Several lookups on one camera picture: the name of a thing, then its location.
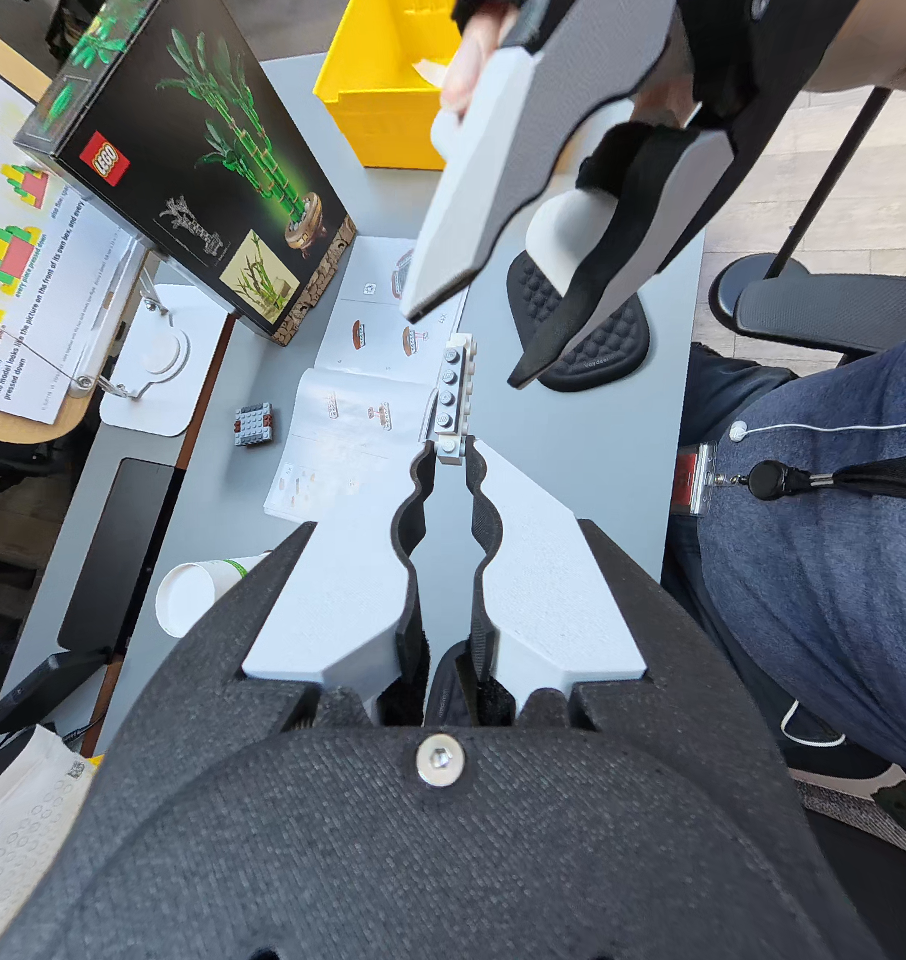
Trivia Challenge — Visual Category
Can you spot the person's body in blue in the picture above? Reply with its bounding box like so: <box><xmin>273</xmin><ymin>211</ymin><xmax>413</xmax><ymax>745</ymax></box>
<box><xmin>661</xmin><ymin>318</ymin><xmax>906</xmax><ymax>781</ymax></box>

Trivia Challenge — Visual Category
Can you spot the white paper cup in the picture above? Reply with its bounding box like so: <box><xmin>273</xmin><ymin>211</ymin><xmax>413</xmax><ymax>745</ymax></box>
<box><xmin>155</xmin><ymin>551</ymin><xmax>274</xmax><ymax>640</ymax></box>

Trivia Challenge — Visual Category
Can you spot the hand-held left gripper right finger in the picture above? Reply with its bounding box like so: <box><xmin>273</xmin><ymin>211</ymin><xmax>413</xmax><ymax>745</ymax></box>
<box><xmin>460</xmin><ymin>438</ymin><xmax>648</xmax><ymax>714</ymax></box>

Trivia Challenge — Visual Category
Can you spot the small square lego block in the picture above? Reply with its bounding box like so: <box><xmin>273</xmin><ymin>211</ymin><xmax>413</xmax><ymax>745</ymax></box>
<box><xmin>234</xmin><ymin>402</ymin><xmax>276</xmax><ymax>448</ymax></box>

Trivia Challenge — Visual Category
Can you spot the white cord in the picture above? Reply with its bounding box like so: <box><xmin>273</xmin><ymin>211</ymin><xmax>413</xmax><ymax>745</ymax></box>
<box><xmin>729</xmin><ymin>420</ymin><xmax>906</xmax><ymax>444</ymax></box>

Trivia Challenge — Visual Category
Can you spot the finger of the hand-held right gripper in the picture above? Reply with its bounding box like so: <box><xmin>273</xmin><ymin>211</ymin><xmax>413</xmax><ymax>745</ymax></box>
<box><xmin>399</xmin><ymin>0</ymin><xmax>688</xmax><ymax>325</ymax></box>
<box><xmin>507</xmin><ymin>123</ymin><xmax>738</xmax><ymax>391</ymax></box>

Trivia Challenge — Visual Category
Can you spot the black lanyard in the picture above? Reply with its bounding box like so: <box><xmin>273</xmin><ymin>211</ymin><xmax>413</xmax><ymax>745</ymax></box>
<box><xmin>730</xmin><ymin>461</ymin><xmax>906</xmax><ymax>504</ymax></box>

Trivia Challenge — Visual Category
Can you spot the person's right hand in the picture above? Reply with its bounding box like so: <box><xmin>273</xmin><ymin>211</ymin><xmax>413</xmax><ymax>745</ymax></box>
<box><xmin>439</xmin><ymin>9</ymin><xmax>520</xmax><ymax>117</ymax></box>

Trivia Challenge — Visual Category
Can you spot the grey knit shoe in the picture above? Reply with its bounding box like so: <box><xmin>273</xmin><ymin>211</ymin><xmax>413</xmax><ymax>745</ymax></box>
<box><xmin>786</xmin><ymin>761</ymin><xmax>906</xmax><ymax>852</ymax></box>

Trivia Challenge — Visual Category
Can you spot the grey lego strip assembly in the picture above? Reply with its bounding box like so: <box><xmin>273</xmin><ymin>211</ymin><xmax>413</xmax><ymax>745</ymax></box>
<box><xmin>423</xmin><ymin>333</ymin><xmax>478</xmax><ymax>466</ymax></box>

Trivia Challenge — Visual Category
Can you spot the white bubble mailer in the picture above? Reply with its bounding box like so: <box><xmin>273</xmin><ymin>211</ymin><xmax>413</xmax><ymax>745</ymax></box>
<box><xmin>0</xmin><ymin>723</ymin><xmax>102</xmax><ymax>960</ymax></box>

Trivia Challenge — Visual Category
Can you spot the instruction sheet on clipboard stand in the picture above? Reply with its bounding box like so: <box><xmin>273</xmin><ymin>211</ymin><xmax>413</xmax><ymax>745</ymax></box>
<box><xmin>0</xmin><ymin>18</ymin><xmax>233</xmax><ymax>445</ymax></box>

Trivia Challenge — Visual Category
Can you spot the person's right forearm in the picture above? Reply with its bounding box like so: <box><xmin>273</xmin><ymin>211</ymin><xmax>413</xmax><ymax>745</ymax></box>
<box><xmin>816</xmin><ymin>0</ymin><xmax>906</xmax><ymax>97</ymax></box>

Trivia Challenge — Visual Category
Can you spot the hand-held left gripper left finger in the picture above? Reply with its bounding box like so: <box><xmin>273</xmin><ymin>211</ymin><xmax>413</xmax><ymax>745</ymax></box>
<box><xmin>241</xmin><ymin>441</ymin><xmax>433</xmax><ymax>725</ymax></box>

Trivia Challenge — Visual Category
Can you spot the lego instruction booklet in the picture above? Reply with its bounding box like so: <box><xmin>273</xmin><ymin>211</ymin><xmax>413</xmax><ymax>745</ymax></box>
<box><xmin>264</xmin><ymin>234</ymin><xmax>475</xmax><ymax>526</ymax></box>

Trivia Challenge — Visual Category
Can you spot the black flat tablet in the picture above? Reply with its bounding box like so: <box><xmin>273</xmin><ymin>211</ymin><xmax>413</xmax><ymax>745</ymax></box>
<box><xmin>57</xmin><ymin>457</ymin><xmax>188</xmax><ymax>654</ymax></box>

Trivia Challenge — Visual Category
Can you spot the yellow plastic bin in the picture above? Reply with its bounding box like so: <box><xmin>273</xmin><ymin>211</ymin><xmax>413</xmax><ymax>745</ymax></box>
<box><xmin>312</xmin><ymin>0</ymin><xmax>465</xmax><ymax>172</ymax></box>

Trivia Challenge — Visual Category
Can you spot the black pole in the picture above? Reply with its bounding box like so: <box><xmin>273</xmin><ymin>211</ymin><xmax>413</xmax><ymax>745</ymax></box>
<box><xmin>764</xmin><ymin>86</ymin><xmax>893</xmax><ymax>280</ymax></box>

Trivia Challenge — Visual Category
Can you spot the black desk device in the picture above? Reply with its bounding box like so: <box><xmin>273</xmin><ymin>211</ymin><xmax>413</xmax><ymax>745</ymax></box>
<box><xmin>0</xmin><ymin>651</ymin><xmax>109</xmax><ymax>744</ymax></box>

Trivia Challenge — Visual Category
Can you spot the black lego set box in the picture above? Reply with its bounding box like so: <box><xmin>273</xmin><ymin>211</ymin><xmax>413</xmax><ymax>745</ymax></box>
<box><xmin>14</xmin><ymin>0</ymin><xmax>357</xmax><ymax>348</ymax></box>

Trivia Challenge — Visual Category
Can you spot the clear badge holder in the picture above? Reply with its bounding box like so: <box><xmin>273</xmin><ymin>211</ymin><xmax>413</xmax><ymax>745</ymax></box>
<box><xmin>670</xmin><ymin>441</ymin><xmax>718</xmax><ymax>519</ymax></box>

